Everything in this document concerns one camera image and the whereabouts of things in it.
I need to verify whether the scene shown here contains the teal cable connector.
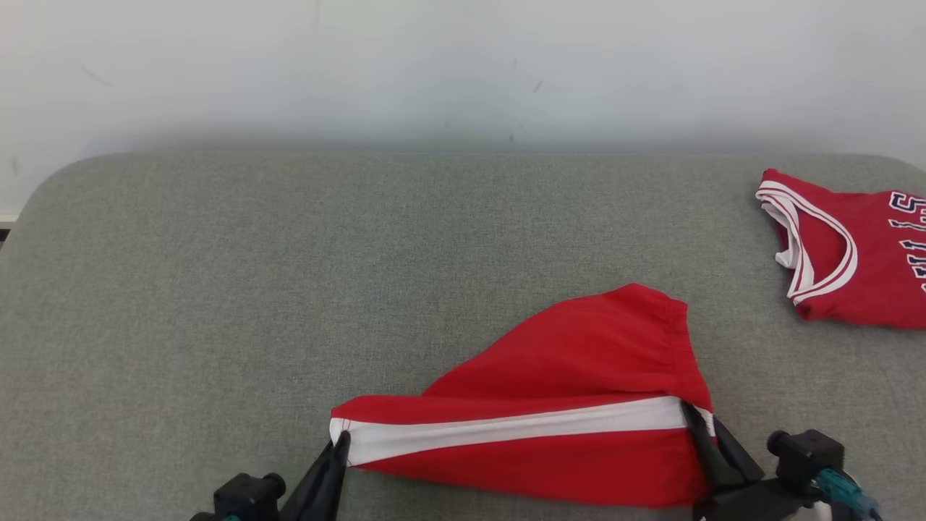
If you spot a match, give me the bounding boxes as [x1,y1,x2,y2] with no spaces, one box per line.
[813,468,882,520]

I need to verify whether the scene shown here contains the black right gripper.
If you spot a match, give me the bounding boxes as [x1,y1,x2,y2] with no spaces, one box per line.
[680,402,816,521]

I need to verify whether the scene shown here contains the grey fabric sofa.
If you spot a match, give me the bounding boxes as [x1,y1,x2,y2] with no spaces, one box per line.
[0,148,926,521]

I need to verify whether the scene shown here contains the red jersey with white trim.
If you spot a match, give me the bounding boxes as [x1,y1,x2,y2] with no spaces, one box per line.
[755,168,926,331]

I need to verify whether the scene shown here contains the red shorts with white stripe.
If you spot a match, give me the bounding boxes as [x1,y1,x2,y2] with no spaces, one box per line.
[329,283,718,508]

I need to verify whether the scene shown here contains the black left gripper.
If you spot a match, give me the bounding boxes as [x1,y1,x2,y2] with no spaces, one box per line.
[189,431,352,521]

